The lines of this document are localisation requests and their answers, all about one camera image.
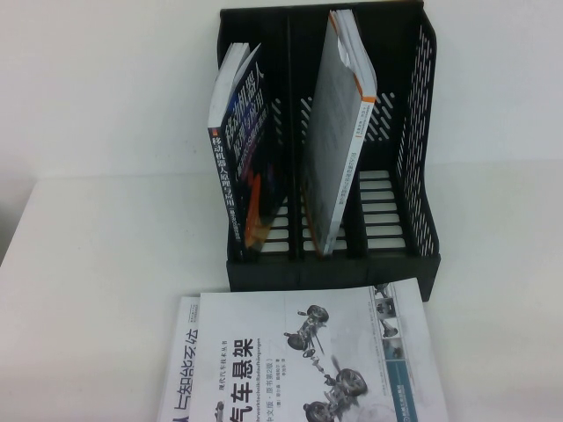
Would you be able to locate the white orange ROS2 book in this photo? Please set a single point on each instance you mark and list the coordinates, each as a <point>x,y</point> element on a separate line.
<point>330,154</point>

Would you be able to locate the dark blue robotics book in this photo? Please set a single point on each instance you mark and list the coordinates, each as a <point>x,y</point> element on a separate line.
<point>242,145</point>

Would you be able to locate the black plastic book stand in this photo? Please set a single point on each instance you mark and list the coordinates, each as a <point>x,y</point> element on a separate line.
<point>396,272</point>

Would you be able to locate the white car suspension book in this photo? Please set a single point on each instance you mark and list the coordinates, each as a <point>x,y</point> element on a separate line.
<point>343,351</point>

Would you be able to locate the white book large black characters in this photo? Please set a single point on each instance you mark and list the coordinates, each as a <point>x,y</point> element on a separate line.
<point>184,351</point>

